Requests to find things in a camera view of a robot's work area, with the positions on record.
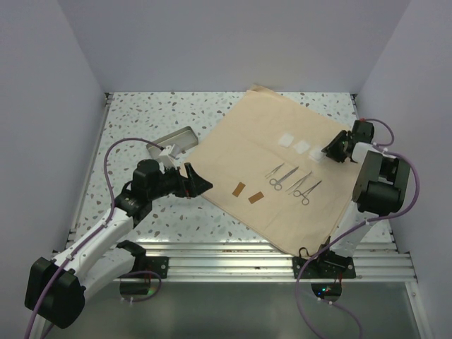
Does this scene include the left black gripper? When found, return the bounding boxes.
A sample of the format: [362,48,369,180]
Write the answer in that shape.
[148,162,212,201]

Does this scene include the white gauze pad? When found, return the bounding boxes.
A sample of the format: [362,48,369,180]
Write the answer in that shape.
[293,140,311,155]
[309,148,326,163]
[278,133,294,148]

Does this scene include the brown plaster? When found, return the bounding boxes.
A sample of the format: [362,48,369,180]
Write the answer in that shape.
[232,182,246,197]
[248,191,264,204]

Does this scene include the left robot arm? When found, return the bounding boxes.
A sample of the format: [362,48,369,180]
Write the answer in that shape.
[25,160,213,329]

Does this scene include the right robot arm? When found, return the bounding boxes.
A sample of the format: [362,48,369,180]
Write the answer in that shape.
[308,119,410,279]

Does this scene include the steel tweezers right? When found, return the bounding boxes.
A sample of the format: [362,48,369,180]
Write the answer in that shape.
[287,172,312,194]

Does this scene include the steel tweezers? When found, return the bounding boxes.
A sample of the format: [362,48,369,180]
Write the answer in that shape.
[287,172,312,194]
[265,162,285,178]

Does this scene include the metal tray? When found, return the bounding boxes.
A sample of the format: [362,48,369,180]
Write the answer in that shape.
[153,126,199,157]

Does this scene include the steel forceps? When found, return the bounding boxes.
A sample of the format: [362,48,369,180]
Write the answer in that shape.
[292,180,322,206]

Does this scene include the beige cloth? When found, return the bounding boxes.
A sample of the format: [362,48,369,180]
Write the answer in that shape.
[187,86,361,255]

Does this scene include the steel scissors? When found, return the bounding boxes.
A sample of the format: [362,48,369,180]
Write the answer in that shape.
[269,167,299,191]

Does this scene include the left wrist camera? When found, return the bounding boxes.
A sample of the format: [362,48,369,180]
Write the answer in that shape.
[157,144,179,169]

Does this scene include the aluminium rail frame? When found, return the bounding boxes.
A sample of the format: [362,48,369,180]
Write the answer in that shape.
[67,92,433,338]

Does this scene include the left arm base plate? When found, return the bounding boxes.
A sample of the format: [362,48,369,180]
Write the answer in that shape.
[121,256,170,279]

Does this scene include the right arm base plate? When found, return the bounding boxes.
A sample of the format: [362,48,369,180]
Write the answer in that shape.
[301,252,357,280]

